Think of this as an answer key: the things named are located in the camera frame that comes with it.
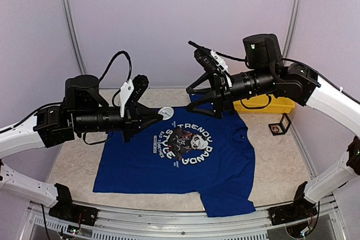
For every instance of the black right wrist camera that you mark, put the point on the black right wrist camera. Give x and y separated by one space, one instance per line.
261 50

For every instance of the left aluminium frame post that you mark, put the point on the left aluminium frame post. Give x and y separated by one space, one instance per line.
70 26

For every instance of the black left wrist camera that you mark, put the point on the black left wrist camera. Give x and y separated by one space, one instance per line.
82 94

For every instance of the black brooch box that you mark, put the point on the black brooch box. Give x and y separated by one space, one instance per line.
282 127

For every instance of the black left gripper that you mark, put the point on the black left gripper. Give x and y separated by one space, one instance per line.
133 119

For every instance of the front aluminium rail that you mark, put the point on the front aluminium rail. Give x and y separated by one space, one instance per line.
122 223

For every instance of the right aluminium frame post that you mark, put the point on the right aluminium frame post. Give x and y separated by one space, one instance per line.
294 15

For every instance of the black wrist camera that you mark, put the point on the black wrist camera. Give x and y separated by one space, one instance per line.
261 50
82 94

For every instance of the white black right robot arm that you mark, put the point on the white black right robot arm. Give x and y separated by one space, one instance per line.
313 143

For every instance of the brooch in box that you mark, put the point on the brooch in box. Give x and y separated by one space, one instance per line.
276 129

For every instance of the blue printed t-shirt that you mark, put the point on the blue printed t-shirt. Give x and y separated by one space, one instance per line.
187 153

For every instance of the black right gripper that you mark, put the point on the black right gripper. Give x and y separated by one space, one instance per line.
223 96

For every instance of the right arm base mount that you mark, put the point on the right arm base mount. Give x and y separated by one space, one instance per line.
289 213

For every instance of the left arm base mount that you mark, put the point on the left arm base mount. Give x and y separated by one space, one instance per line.
79 214

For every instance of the aluminium frame post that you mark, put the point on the aluminium frame post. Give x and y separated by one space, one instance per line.
294 15
70 26

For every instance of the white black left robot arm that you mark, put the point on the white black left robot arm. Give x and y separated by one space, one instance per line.
51 125

